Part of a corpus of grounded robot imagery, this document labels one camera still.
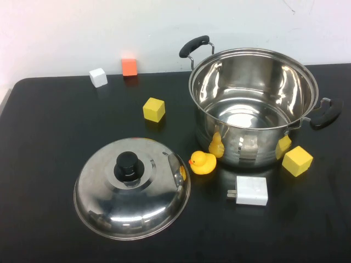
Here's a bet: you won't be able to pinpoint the steel lid with black knob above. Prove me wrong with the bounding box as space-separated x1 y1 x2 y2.
73 137 191 241

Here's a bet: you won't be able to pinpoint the yellow foam cube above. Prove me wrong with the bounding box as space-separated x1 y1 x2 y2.
281 145 314 178
142 97 166 123

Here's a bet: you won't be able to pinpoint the yellow rubber duck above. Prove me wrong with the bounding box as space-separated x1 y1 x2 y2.
188 150 217 176

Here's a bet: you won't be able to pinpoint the orange foam cube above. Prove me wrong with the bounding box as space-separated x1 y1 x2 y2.
121 58 138 77

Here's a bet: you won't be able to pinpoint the white foam cube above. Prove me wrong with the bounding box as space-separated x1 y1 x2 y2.
89 67 108 88

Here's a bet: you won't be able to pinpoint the white power adapter plug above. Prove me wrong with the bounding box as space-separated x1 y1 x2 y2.
226 175 269 207

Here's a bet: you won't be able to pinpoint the stainless steel pot black handles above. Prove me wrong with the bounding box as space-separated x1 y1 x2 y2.
178 35 344 170

